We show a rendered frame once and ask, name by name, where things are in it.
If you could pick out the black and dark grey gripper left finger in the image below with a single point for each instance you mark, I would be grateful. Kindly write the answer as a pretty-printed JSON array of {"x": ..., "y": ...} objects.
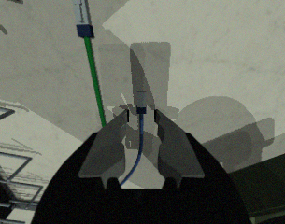
[{"x": 99, "y": 158}]

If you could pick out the dark grey port rack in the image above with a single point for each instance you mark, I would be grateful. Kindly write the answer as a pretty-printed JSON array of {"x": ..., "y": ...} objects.
[{"x": 7, "y": 199}]

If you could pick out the blue patch cord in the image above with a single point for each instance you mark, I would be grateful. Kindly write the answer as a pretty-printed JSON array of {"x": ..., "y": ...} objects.
[{"x": 141, "y": 116}]

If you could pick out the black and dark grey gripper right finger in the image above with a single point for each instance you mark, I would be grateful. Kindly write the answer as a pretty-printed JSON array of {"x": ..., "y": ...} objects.
[{"x": 182, "y": 157}]

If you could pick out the green patch cord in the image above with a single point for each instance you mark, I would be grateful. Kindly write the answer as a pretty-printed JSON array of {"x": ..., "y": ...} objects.
[{"x": 94, "y": 77}]

